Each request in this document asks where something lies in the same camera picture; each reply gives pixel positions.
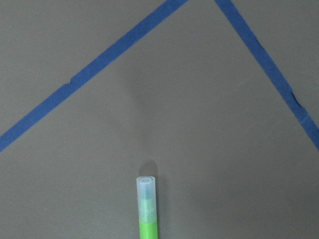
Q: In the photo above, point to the green marker pen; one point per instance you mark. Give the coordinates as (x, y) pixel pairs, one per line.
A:
(147, 207)

